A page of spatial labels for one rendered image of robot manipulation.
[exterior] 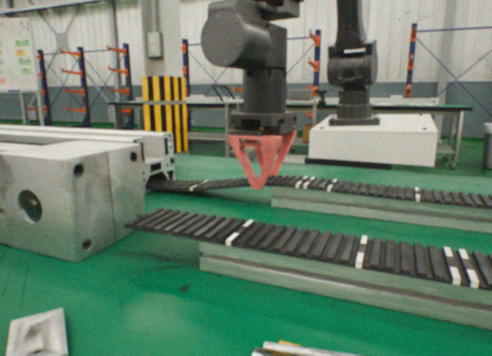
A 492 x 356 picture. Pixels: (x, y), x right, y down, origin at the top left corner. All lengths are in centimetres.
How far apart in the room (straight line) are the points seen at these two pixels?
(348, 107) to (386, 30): 717
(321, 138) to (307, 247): 57
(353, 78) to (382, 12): 726
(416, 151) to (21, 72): 574
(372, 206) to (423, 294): 20
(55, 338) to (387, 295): 22
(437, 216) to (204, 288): 28
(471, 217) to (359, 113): 48
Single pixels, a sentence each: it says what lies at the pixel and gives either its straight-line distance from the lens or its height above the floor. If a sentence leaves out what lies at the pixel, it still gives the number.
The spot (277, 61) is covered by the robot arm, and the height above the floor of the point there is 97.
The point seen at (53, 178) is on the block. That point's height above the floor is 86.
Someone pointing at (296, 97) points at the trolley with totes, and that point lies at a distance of 339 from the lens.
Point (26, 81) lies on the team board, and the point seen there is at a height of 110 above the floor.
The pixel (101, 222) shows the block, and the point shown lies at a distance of 37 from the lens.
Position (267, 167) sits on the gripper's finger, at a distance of 45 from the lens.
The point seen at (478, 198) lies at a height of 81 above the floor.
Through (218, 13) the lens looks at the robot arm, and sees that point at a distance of 40.
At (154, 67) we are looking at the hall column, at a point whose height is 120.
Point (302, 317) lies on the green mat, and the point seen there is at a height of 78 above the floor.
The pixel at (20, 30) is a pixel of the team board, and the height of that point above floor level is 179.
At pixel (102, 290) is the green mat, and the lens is 31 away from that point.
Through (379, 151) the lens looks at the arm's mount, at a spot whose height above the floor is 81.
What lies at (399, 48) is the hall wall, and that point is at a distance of 798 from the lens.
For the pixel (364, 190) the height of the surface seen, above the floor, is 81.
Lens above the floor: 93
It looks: 13 degrees down
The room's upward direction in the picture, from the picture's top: straight up
